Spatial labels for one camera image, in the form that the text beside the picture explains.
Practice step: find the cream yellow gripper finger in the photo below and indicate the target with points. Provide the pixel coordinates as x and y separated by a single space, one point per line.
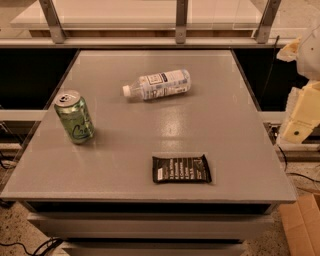
302 113

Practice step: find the clear plastic water bottle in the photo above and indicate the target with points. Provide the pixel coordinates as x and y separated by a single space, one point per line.
159 85

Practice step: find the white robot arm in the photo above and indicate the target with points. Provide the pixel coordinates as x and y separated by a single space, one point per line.
305 51

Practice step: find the cardboard box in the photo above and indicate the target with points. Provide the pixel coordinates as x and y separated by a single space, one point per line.
301 223

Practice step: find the black snack bar wrapper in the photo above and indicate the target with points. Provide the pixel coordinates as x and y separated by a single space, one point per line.
181 170

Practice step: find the green soda can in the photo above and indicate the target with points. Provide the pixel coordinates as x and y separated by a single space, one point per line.
73 113

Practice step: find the metal window frame rail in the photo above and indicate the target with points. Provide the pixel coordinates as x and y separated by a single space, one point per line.
142 24

